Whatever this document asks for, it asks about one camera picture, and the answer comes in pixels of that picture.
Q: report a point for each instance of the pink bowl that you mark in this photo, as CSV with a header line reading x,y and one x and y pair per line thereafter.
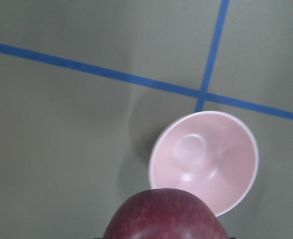
x,y
212,155

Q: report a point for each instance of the red apple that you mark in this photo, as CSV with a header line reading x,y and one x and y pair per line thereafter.
x,y
164,214

